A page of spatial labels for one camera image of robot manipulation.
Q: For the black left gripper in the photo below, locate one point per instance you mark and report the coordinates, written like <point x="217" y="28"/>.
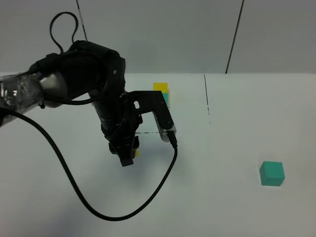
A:
<point x="117" y="125"/>

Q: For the template yellow cube block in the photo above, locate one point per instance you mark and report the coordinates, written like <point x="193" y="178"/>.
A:
<point x="160" y="86"/>

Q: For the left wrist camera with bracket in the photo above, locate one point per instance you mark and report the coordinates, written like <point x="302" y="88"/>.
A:
<point x="143" y="102"/>

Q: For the template teal cube block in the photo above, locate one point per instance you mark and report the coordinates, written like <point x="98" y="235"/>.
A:
<point x="166" y="96"/>

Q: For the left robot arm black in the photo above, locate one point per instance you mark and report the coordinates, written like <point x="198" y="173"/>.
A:
<point x="86" y="68"/>

